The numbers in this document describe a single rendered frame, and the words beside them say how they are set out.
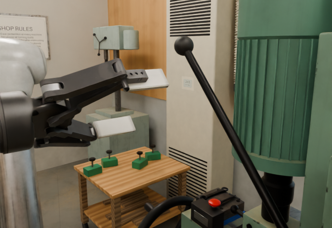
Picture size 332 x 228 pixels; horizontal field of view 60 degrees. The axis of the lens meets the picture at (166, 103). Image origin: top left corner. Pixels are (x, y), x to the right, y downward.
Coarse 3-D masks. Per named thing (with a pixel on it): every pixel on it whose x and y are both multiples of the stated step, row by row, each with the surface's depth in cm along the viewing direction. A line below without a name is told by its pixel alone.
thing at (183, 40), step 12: (180, 48) 50; (192, 48) 50; (192, 60) 49; (204, 84) 47; (216, 108) 45; (228, 120) 44; (228, 132) 44; (240, 144) 43; (240, 156) 42; (252, 168) 41; (252, 180) 41; (264, 192) 40; (264, 204) 40; (276, 216) 38
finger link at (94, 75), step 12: (120, 60) 35; (84, 72) 34; (96, 72) 34; (108, 72) 34; (120, 72) 34; (72, 84) 33; (84, 84) 33; (96, 84) 34; (108, 84) 35; (48, 96) 32; (60, 96) 33; (72, 96) 34
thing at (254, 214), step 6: (252, 210) 59; (258, 210) 59; (246, 216) 58; (252, 216) 57; (258, 216) 57; (246, 222) 58; (252, 222) 56; (258, 222) 55; (264, 222) 55; (288, 222) 55; (294, 222) 55
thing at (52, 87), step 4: (48, 84) 33; (52, 84) 33; (56, 84) 33; (60, 84) 34; (44, 88) 32; (48, 88) 32; (52, 88) 33; (56, 88) 33; (60, 88) 33; (60, 100) 33
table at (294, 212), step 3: (291, 207) 91; (291, 210) 89; (294, 210) 89; (297, 210) 89; (291, 213) 88; (294, 213) 88; (297, 213) 88; (300, 213) 88; (291, 216) 86; (294, 216) 86; (297, 216) 86; (297, 219) 85
